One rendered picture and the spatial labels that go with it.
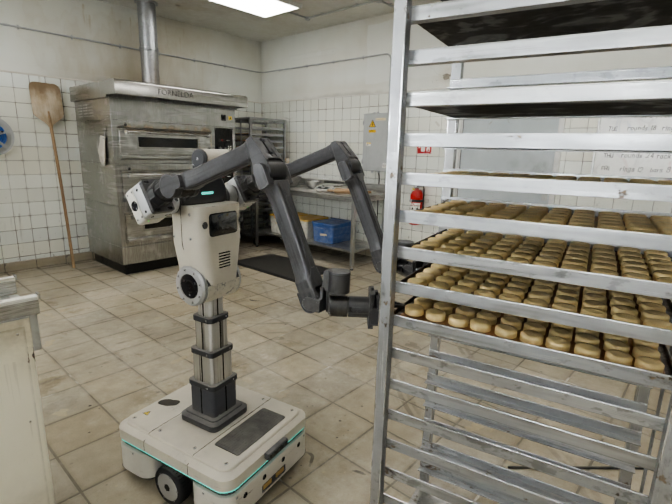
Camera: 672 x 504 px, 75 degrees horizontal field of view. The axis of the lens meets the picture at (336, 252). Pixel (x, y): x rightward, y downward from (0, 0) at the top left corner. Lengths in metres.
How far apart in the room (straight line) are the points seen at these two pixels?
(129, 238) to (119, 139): 1.03
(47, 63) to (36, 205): 1.55
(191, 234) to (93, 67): 4.69
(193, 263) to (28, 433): 0.77
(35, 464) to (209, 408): 0.60
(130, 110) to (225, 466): 4.09
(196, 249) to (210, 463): 0.78
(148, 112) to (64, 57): 1.25
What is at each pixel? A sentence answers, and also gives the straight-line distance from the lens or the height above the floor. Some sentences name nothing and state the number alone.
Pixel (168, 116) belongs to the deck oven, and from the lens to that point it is 5.40.
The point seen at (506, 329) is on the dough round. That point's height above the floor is 0.98.
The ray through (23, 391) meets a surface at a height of 0.59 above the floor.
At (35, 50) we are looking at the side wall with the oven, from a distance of 6.06.
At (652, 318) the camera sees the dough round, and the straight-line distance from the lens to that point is 1.12.
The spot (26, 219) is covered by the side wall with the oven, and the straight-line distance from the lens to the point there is 5.97.
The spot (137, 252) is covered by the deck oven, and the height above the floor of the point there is 0.24.
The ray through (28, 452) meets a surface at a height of 0.37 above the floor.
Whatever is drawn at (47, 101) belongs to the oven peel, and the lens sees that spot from 5.97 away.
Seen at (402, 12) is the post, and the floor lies 1.68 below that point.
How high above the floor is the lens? 1.38
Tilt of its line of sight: 13 degrees down
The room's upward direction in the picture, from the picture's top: 1 degrees clockwise
